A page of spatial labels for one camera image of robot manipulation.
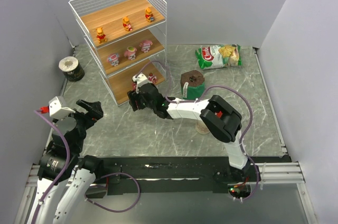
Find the green chips bag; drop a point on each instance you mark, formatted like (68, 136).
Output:
(218, 56)

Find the pink blue bear toy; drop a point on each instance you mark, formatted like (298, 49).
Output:
(113, 59)

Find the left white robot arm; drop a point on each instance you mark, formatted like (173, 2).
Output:
(63, 178)

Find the cream plastic cup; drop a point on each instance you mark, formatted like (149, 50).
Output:
(201, 128)

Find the small orange bear toy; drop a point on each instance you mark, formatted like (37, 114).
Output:
(149, 15)

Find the pink bear green hat toy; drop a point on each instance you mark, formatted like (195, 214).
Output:
(130, 53)

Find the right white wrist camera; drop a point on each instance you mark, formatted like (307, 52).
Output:
(141, 80)

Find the pink pig purple bow toy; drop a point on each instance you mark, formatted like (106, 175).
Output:
(145, 46)

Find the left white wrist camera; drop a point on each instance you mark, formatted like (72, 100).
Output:
(57, 108)

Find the strawberry cake slice toy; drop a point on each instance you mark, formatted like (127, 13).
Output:
(152, 78)

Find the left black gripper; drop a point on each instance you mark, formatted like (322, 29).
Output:
(86, 114)

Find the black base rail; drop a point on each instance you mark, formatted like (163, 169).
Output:
(165, 174)

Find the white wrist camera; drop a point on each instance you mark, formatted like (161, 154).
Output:
(141, 80)
(57, 108)

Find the orange bear red shirt toy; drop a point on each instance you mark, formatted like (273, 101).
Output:
(126, 24)

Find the green wrapped brown roll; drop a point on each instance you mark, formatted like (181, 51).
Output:
(192, 85)

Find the dark can white lid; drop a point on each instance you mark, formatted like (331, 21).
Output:
(72, 69)

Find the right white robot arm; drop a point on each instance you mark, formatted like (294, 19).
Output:
(221, 119)

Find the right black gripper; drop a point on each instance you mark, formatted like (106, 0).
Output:
(138, 97)

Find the white wire wooden shelf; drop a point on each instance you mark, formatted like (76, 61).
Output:
(108, 14)

